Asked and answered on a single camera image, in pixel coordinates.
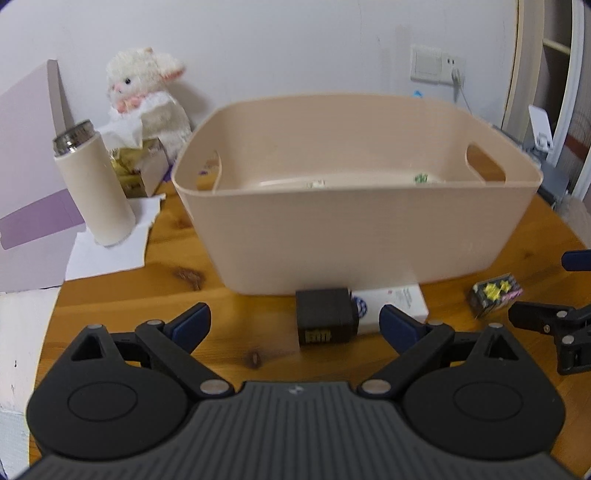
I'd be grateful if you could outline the purple star patterned cube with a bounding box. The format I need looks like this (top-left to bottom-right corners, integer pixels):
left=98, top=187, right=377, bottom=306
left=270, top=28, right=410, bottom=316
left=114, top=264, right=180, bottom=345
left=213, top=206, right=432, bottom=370
left=468, top=274, right=523, bottom=318

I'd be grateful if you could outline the dark brown small box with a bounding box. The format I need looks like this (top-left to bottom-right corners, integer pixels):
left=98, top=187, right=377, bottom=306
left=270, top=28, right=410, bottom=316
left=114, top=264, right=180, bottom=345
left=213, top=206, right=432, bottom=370
left=295, top=288, right=359, bottom=346

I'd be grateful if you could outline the green dried herb bag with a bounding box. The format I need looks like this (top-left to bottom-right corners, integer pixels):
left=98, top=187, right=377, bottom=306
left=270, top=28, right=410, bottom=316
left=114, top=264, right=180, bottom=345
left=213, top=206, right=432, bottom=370
left=414, top=173, right=430, bottom=184

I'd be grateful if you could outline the blue white porcelain-pattern box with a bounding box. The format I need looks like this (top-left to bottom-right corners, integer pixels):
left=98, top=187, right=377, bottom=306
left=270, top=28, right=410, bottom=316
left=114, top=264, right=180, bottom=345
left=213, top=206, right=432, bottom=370
left=304, top=180, right=328, bottom=189

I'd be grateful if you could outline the beige crumpled cloth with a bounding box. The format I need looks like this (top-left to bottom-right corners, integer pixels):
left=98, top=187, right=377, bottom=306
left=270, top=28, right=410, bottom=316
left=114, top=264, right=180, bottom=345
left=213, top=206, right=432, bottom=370
left=556, top=195, right=591, bottom=249

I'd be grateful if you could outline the white flat box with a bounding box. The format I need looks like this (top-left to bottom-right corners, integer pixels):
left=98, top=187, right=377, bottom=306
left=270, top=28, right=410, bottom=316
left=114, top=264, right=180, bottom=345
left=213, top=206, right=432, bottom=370
left=352, top=284, right=429, bottom=335

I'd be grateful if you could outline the white paper sheet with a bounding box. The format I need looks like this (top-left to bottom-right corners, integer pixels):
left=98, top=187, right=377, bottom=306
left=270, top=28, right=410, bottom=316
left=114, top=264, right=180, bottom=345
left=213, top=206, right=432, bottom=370
left=65, top=194, right=166, bottom=281

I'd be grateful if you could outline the cream thermos bottle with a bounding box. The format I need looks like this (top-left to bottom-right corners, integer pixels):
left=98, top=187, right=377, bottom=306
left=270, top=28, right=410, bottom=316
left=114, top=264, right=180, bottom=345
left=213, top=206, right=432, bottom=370
left=53, top=120, right=135, bottom=246

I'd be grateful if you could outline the lilac headboard panel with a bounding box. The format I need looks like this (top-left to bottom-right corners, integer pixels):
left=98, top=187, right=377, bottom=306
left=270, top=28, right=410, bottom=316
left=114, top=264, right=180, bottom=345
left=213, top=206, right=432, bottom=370
left=1, top=60, right=84, bottom=293

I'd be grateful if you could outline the yellow tissue box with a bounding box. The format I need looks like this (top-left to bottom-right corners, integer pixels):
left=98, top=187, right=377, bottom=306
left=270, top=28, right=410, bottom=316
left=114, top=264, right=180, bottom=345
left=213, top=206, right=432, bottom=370
left=109, top=138, right=169, bottom=198

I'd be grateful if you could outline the beige plastic storage bin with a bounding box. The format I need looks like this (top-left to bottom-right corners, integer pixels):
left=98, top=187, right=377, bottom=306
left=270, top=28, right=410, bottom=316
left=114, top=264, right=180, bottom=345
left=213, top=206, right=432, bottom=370
left=171, top=94, right=543, bottom=295

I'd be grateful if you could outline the white plush lamb toy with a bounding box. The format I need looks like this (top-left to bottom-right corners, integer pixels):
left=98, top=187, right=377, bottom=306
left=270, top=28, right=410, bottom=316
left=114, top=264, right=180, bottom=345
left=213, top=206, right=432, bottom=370
left=106, top=47, right=191, bottom=163

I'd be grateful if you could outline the white wooden shelf frame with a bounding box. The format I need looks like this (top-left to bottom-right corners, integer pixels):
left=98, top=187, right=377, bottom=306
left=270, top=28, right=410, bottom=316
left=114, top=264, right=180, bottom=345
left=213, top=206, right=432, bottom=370
left=501, top=1, right=590, bottom=200

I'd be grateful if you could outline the white power cable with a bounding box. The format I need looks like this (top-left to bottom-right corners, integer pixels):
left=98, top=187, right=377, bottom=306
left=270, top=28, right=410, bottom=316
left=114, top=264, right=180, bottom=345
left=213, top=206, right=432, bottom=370
left=450, top=67, right=475, bottom=116

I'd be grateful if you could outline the white wall switch socket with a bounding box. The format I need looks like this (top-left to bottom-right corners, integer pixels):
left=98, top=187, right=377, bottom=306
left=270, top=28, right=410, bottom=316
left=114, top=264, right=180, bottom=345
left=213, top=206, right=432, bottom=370
left=410, top=45, right=466, bottom=86

